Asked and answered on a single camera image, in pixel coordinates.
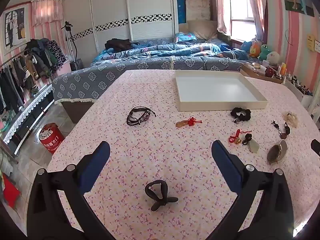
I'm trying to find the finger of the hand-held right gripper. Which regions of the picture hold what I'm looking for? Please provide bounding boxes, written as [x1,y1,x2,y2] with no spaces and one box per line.
[311,139,320,157]

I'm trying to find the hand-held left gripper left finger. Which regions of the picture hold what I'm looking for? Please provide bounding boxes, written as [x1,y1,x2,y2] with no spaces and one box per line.
[27,141,118,240]

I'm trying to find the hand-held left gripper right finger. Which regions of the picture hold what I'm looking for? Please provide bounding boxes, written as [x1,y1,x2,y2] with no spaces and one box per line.
[207,140,294,240]

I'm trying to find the red cord gold charm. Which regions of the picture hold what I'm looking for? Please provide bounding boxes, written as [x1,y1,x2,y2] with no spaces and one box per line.
[228,129,252,145]

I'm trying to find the dark bead pendant black cord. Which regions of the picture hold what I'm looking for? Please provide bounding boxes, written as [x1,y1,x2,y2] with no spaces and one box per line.
[271,120,291,140]

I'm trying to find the amber pendant with red knot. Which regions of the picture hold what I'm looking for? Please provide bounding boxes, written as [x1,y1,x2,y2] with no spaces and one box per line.
[175,117,203,128]

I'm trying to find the black braided beaded bracelet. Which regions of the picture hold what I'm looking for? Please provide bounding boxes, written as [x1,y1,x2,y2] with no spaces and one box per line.
[126,106,157,126]

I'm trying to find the white shallow tray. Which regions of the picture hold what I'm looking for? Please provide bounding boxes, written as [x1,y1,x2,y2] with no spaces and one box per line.
[174,70,268,112]

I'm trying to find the cream hair clip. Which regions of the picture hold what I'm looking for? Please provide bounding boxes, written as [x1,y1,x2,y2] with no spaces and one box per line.
[283,110,300,128]

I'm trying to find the white desk organizer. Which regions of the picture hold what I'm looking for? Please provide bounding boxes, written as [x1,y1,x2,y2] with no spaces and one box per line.
[285,75,314,108]

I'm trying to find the red round stool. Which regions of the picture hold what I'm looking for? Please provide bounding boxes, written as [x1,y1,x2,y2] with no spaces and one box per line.
[39,123,65,155]

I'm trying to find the black scrunchie with charm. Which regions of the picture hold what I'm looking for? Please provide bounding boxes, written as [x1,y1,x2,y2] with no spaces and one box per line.
[230,107,252,123]

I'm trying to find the pink floral tablecloth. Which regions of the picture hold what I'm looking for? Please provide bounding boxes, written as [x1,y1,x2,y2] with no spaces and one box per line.
[46,69,320,240]

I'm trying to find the dark cabinet with lace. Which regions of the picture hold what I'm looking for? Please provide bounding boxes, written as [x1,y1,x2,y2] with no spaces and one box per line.
[0,84,55,155]

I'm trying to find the red cloth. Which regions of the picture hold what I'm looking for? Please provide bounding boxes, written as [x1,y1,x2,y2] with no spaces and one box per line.
[2,176,21,208]

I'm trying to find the cardboard box with cosmetics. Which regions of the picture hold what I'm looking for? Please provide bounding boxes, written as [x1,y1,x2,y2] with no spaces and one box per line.
[240,63,285,84]

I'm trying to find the white plush toy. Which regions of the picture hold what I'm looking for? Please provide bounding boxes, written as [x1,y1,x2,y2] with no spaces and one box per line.
[266,51,280,64]

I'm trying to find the green plush toy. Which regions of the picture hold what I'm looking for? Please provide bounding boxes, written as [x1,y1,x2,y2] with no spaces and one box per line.
[259,44,277,61]

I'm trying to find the orange plush toy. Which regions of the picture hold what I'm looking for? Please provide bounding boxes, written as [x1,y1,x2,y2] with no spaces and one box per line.
[249,41,262,57]

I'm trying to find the garment steamer stand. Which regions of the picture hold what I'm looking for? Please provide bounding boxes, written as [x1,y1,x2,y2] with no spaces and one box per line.
[61,21,84,72]

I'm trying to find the black clothing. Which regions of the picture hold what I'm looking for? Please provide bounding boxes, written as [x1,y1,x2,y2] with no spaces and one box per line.
[104,38,139,53]

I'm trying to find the rack of hanging clothes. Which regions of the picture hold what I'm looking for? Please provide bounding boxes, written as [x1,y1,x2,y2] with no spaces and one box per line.
[0,38,67,117]

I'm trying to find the blue floral duvet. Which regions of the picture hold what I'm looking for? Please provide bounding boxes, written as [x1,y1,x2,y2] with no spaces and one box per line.
[94,39,249,63]

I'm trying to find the beige pillow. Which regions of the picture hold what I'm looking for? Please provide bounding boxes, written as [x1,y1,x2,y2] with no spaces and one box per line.
[187,20,217,40]

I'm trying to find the pink window curtain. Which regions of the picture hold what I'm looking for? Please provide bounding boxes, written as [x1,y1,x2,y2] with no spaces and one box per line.
[215,0,265,42]

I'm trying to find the white sliding door wardrobe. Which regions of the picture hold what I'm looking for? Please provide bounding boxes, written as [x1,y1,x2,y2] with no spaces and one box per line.
[62,0,179,68]

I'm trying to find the cream storage bag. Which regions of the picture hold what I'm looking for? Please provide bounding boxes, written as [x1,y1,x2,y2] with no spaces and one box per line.
[185,0,211,20]

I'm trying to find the short pink curtain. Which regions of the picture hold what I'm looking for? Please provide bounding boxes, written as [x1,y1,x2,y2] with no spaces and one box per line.
[31,0,68,63]

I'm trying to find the blue storage bag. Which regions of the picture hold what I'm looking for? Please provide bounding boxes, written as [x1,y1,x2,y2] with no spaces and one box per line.
[176,0,187,24]

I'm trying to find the jade pendant black cord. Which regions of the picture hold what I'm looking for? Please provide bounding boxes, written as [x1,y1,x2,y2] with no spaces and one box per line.
[242,133,260,153]

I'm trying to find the round watch beige strap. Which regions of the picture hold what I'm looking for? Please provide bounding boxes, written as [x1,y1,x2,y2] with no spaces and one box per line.
[266,140,288,165]

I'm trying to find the black bow hair tie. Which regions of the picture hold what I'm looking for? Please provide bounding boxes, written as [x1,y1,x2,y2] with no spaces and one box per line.
[144,180,179,212]

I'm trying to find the framed couple wall poster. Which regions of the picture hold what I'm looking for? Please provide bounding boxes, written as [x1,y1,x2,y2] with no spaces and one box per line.
[2,7,30,55]

